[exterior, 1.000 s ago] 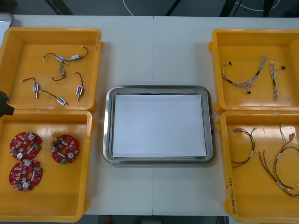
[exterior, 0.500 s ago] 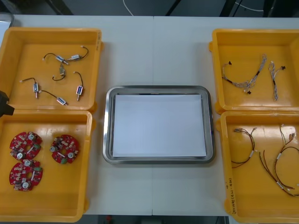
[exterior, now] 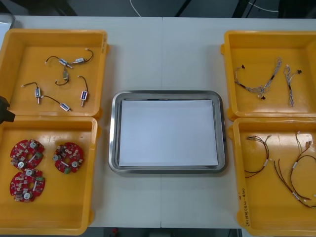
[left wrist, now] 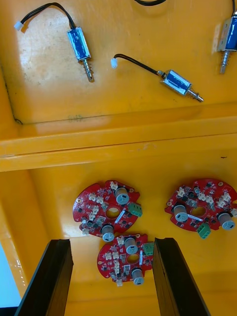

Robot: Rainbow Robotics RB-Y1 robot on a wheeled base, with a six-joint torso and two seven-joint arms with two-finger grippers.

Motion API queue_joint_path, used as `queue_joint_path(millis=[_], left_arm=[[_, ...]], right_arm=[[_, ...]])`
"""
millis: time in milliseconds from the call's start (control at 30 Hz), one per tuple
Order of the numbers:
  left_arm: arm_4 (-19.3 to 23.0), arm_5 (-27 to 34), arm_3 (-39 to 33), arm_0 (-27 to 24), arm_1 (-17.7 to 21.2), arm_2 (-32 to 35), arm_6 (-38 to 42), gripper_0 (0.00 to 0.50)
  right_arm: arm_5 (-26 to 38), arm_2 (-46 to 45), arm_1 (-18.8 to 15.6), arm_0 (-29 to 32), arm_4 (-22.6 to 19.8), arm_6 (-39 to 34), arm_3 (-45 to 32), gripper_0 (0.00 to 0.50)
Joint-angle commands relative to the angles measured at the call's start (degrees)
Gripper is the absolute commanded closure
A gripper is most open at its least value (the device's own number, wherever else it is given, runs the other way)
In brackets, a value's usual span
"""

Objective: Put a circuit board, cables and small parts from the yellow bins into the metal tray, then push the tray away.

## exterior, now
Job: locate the steel tray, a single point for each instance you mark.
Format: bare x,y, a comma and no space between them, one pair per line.
114,138

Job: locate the pale grey container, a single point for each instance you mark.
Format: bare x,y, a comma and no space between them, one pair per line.
5,22

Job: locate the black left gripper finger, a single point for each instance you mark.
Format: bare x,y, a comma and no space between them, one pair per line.
3,103
7,116

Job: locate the round red circuit board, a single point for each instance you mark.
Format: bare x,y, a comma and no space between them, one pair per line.
74,153
18,154
17,185

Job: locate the yellow-orange plastic bin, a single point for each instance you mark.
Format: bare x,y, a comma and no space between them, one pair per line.
271,209
259,44
61,197
24,61

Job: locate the metal solenoid with blue label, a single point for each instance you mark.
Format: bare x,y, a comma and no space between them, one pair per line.
65,106
63,61
38,92
84,94

